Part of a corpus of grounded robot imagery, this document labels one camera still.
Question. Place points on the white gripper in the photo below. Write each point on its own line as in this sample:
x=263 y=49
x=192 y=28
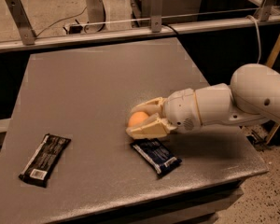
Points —
x=180 y=109

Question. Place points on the orange fruit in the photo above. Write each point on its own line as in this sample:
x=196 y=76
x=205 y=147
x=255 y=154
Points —
x=137 y=118

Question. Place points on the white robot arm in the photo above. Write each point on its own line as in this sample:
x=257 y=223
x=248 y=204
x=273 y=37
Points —
x=252 y=97

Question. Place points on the blue rxbar wrapper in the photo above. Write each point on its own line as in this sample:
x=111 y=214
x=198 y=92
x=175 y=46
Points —
x=157 y=155

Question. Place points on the black rxbar wrapper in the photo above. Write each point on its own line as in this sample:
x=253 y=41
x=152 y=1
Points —
x=39 y=168

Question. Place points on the grey cabinet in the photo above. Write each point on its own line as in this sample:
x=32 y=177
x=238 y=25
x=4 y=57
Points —
x=173 y=11

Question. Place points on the yellow wooden stick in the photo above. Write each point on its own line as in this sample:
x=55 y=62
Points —
x=270 y=62

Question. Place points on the middle metal rail bracket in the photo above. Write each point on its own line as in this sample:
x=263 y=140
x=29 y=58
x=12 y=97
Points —
x=155 y=15

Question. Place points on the metal rail bracket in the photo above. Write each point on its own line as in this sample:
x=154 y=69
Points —
x=264 y=11
x=22 y=22
x=155 y=15

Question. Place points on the grey pedestal post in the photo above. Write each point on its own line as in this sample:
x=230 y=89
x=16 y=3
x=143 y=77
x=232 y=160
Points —
x=96 y=15

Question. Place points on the right metal rail bracket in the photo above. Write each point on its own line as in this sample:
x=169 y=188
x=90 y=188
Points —
x=264 y=11

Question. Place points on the metal guard rail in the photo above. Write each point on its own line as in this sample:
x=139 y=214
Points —
x=142 y=33

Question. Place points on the left metal rail bracket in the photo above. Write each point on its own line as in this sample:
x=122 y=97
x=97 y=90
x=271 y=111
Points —
x=22 y=22

